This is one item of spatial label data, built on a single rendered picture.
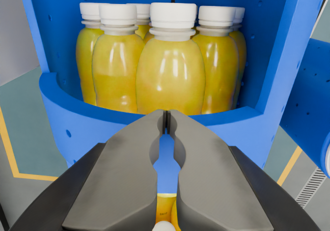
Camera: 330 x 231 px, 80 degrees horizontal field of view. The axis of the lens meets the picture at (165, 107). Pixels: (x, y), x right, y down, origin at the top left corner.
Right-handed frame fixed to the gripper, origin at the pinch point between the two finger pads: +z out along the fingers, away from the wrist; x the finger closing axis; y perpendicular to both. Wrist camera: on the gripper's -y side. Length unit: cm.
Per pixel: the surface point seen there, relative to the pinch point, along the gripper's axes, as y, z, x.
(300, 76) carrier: 10, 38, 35
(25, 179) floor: 148, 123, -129
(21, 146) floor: 107, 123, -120
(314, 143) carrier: 20.4, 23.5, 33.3
